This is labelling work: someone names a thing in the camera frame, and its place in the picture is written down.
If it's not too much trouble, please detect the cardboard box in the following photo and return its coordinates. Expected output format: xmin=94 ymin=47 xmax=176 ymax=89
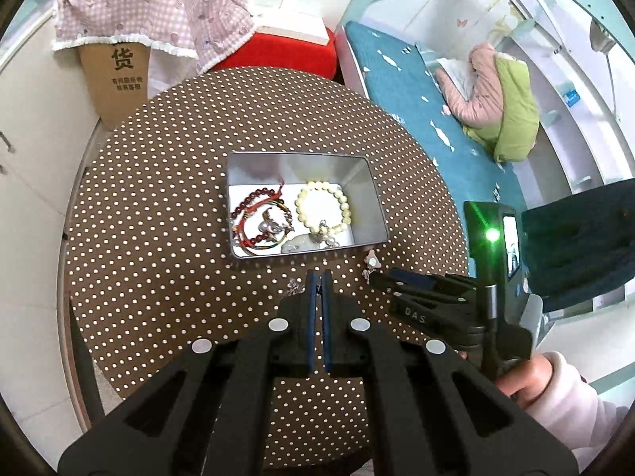
xmin=79 ymin=42 xmax=152 ymax=130

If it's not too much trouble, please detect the dark red bead bracelet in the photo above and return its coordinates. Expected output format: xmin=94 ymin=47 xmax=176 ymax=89
xmin=229 ymin=186 xmax=289 ymax=249

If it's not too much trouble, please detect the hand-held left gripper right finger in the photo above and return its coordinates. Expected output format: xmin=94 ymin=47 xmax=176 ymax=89
xmin=321 ymin=269 xmax=579 ymax=476

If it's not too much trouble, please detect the red stool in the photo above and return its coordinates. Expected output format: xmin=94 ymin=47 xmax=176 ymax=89
xmin=211 ymin=27 xmax=339 ymax=83

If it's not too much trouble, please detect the red string bracelet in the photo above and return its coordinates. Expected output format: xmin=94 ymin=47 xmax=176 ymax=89
xmin=233 ymin=183 xmax=294 ymax=249

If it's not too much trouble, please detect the white low cabinet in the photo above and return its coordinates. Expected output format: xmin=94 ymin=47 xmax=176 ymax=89
xmin=0 ymin=25 xmax=101 ymax=261

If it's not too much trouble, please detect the person's right forearm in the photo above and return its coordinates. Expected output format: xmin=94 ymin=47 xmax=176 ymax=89
xmin=523 ymin=352 xmax=632 ymax=438

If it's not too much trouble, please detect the cream bead bracelet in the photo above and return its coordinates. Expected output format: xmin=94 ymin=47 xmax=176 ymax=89
xmin=296 ymin=182 xmax=350 ymax=237

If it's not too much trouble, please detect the pink jacket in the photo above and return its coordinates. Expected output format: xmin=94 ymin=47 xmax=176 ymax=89
xmin=435 ymin=42 xmax=502 ymax=128

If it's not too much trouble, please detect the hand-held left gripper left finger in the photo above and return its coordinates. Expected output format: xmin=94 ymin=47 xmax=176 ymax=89
xmin=58 ymin=270 xmax=323 ymax=476

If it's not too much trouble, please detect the silver metal tin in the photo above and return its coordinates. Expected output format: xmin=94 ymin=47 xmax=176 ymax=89
xmin=225 ymin=151 xmax=389 ymax=259

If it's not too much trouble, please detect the pink checked cloth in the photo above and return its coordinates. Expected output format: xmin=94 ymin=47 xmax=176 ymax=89
xmin=52 ymin=0 xmax=259 ymax=95

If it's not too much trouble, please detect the round polka dot table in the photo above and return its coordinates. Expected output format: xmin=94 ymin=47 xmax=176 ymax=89
xmin=60 ymin=67 xmax=472 ymax=472

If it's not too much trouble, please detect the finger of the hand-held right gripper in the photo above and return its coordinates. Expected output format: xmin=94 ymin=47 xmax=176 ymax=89
xmin=370 ymin=273 xmax=485 ymax=353
xmin=386 ymin=268 xmax=477 ymax=293

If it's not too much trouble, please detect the hanging pink bag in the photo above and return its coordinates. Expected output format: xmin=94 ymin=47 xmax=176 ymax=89
xmin=591 ymin=15 xmax=615 ymax=55

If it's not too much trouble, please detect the dark blue cloth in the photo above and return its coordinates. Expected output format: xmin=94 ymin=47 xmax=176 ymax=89
xmin=521 ymin=178 xmax=635 ymax=311

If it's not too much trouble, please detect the green jacket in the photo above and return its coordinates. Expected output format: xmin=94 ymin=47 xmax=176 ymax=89
xmin=464 ymin=57 xmax=541 ymax=164

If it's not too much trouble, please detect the white board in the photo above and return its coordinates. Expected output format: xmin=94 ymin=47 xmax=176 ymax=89
xmin=253 ymin=5 xmax=331 ymax=46

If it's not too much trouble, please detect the person's right hand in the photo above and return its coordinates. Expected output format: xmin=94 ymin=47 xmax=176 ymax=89
xmin=496 ymin=351 xmax=553 ymax=410

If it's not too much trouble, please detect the pale pendant necklace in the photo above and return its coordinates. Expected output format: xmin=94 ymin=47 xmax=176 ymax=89
xmin=280 ymin=230 xmax=341 ymax=255

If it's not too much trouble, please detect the white bedside shelf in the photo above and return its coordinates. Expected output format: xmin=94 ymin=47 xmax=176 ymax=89
xmin=506 ymin=15 xmax=627 ymax=200

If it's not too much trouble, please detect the teal printed mattress sheet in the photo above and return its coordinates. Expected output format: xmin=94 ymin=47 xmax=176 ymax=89
xmin=344 ymin=21 xmax=527 ymax=289

